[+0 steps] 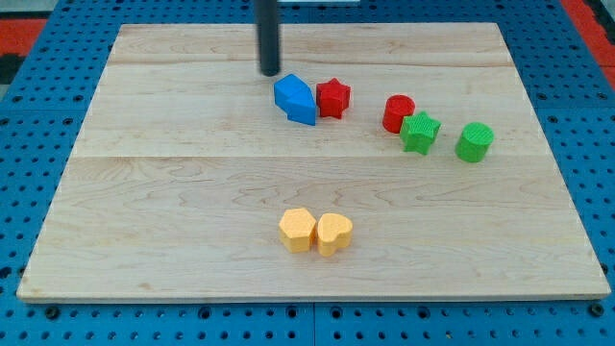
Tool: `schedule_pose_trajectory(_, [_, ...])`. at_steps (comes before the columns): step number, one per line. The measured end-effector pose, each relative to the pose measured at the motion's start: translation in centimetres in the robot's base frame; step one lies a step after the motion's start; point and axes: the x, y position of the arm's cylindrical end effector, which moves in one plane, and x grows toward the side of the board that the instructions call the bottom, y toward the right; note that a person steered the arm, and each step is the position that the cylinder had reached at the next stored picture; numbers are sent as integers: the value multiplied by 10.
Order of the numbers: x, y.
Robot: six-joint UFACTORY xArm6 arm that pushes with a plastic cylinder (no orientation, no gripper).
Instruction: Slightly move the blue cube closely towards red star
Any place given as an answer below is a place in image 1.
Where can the blue cube block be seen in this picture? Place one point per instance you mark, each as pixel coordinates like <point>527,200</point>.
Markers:
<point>286,87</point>

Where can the red star block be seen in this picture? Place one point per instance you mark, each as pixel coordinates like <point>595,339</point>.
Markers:
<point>332,98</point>

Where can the green star block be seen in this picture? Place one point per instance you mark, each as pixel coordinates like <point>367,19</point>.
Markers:
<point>419,132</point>

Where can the yellow hexagon block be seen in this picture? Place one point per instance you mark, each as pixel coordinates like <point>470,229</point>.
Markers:
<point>297,229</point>

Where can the yellow heart block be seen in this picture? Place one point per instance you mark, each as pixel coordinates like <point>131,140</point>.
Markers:
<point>334,232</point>

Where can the blue triangular block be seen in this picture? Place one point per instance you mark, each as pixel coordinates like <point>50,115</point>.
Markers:
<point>301,108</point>

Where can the light wooden board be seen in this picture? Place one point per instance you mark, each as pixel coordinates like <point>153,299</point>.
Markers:
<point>184,167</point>

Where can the red cylinder block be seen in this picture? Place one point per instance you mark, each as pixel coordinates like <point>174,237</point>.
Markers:
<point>397,107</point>

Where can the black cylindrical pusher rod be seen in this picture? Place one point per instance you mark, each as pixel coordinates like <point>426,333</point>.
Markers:
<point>268,36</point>

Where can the green cylinder block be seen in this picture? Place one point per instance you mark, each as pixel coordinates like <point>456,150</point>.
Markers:
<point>474,142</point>

